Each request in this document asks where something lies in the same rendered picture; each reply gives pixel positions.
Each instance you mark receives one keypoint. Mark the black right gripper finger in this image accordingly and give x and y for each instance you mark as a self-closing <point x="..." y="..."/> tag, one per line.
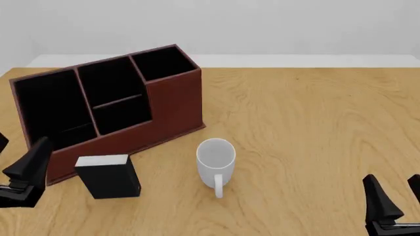
<point x="380" y="204"/>
<point x="415" y="185"/>

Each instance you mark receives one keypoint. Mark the red-brown desk caddy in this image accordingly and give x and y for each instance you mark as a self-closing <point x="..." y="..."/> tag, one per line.
<point x="174" y="105"/>

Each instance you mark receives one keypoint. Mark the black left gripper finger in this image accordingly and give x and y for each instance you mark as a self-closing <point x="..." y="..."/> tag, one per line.
<point x="31" y="162"/>
<point x="2" y="143"/>

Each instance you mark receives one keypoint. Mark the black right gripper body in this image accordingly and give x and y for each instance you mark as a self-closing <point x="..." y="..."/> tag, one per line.
<point x="393" y="229"/>

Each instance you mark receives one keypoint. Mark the black book with white pages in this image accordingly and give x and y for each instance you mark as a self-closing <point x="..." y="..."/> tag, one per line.
<point x="110" y="179"/>

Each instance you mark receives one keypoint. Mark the white mug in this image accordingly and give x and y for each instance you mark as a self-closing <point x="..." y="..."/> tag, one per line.
<point x="215" y="169"/>

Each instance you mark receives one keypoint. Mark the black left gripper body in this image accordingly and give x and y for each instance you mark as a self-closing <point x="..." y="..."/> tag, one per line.
<point x="16" y="195"/>

